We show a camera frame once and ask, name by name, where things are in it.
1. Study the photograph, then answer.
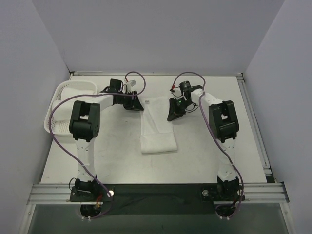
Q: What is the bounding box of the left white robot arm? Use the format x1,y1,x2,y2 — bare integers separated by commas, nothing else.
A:
69,79,144,201

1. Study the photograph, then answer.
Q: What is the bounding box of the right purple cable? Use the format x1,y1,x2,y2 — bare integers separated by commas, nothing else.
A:
170,71,244,219

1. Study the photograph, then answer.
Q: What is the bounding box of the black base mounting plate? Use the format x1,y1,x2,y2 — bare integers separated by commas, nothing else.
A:
69,184,245,217

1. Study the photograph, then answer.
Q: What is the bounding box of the purple cable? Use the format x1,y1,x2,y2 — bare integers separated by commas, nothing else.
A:
49,71,146,217
170,71,244,219

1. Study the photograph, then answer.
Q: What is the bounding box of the white perforated plastic basket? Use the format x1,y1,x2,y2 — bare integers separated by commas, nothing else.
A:
43,80,98,137

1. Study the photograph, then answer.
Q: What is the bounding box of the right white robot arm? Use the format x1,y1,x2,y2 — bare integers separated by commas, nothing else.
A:
167,81,239,200

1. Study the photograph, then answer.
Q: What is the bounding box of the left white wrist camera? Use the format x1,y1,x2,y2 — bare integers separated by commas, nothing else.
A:
123,78,137,93

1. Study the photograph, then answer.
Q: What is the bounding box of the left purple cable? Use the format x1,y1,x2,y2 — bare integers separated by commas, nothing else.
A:
49,71,146,217

